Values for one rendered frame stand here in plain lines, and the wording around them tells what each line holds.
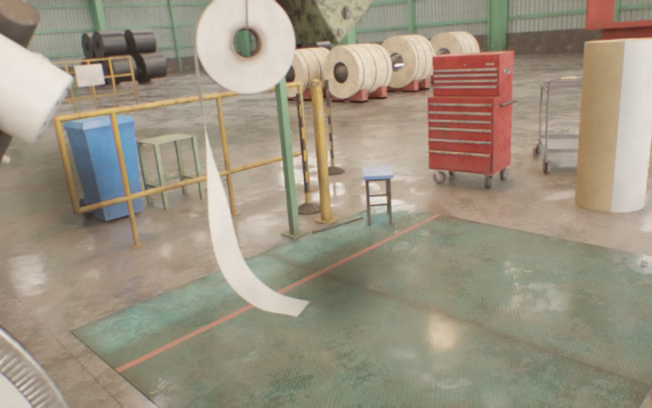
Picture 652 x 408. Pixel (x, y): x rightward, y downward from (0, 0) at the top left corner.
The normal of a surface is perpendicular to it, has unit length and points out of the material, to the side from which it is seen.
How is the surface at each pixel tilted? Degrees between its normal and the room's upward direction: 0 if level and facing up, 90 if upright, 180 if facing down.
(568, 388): 0
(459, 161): 90
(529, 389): 0
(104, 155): 93
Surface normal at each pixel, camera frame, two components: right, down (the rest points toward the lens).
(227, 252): 0.52, 0.28
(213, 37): 0.32, 0.25
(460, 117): -0.62, 0.27
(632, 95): -0.11, 0.30
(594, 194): -0.78, 0.24
